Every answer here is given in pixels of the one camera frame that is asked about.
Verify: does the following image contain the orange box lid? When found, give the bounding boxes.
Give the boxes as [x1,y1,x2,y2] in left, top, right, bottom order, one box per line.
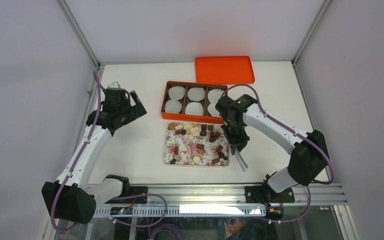
[195,56,255,85]

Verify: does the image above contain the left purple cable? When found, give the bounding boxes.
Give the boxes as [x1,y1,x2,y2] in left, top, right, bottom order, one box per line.
[50,70,107,233]

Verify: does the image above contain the brown chocolate tray corner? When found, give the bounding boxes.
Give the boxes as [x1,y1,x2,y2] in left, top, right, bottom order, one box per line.
[211,158,221,165]

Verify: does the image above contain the purple cable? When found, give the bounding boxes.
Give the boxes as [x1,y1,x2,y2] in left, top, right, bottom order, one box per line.
[220,84,335,223]
[50,70,107,233]

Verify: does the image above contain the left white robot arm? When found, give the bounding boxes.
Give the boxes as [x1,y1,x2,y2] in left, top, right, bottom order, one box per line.
[41,87,147,225]

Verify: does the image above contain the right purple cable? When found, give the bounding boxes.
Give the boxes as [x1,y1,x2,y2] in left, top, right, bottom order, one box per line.
[220,84,335,223]

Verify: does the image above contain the aluminium frame rail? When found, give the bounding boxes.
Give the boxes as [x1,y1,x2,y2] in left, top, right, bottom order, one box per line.
[93,183,348,219]

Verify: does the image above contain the orange chocolate box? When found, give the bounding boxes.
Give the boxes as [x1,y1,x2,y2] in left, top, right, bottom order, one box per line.
[160,81,227,124]

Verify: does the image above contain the white heart chocolate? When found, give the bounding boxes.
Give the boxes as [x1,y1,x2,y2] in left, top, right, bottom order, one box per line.
[192,156,201,165]

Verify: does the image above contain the brown rectangular chocolate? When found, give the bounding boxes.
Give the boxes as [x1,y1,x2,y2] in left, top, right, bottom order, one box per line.
[195,143,205,150]

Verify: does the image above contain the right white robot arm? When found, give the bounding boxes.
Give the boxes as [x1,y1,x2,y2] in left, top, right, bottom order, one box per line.
[215,94,329,205]

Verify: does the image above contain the dark square chocolate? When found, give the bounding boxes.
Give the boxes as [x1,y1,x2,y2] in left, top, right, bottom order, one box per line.
[201,124,208,131]

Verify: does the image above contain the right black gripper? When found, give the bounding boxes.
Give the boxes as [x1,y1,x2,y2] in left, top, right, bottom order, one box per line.
[220,120,250,154]

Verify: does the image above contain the brown chocolate lower right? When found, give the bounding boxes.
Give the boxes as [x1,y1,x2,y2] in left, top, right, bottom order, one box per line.
[215,145,224,153]

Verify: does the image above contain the floral tray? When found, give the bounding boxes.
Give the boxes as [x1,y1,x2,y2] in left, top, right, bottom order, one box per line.
[163,122,230,168]

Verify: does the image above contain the dark round chocolate piece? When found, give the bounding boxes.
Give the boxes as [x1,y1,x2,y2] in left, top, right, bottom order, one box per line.
[199,130,207,137]

